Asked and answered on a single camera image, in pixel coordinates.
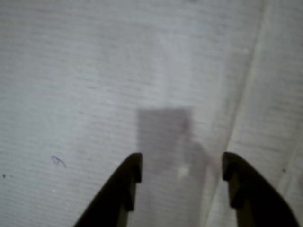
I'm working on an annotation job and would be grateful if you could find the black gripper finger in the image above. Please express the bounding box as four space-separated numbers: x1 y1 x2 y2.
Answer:
72 153 143 227
222 151 301 227

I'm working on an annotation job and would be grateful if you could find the brown corrugated cardboard sheet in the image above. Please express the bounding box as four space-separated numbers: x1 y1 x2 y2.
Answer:
0 0 303 227

